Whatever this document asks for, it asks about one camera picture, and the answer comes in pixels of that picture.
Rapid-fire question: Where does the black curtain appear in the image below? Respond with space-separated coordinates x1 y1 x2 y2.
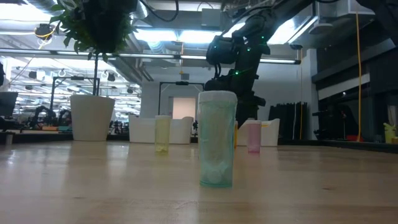
269 101 308 141

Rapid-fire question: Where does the teal pill bottle white cap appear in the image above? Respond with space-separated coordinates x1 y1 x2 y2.
197 90 238 189

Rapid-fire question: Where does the pink pill bottle white cap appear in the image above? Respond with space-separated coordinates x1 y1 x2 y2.
247 120 262 154

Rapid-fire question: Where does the thick yellow hanging cable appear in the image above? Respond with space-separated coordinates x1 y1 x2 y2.
355 12 363 142

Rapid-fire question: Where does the green leafy plant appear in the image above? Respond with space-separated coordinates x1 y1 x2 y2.
49 0 137 96

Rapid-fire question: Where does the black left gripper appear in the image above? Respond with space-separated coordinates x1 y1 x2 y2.
82 0 137 52

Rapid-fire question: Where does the silver ceiling duct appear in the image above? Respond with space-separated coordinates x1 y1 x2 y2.
130 0 150 19

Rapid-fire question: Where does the round black ceiling lamp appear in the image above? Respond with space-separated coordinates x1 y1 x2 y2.
34 24 56 40

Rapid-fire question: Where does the black monitor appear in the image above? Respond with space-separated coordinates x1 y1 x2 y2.
0 91 19 118

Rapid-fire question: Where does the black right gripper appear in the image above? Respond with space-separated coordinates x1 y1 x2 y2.
203 76 267 127

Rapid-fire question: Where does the grey ceiling box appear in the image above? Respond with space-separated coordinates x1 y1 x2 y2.
201 8 223 28

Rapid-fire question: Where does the yellow-green pill bottle white cap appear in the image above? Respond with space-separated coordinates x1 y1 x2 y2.
154 115 172 154

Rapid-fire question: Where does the white ceiling unit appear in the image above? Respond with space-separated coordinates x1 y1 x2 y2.
347 0 382 16

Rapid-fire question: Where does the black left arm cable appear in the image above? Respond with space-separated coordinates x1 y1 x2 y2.
139 0 180 23

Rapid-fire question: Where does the white planter pot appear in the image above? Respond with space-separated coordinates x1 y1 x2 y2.
70 94 116 142

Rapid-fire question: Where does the black metal station frame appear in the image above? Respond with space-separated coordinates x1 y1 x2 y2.
49 76 101 125

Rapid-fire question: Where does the black doorway frame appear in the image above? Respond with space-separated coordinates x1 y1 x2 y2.
157 81 205 116

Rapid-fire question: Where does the white plastic bin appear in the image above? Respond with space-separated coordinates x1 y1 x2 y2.
238 118 280 147
128 114 195 145

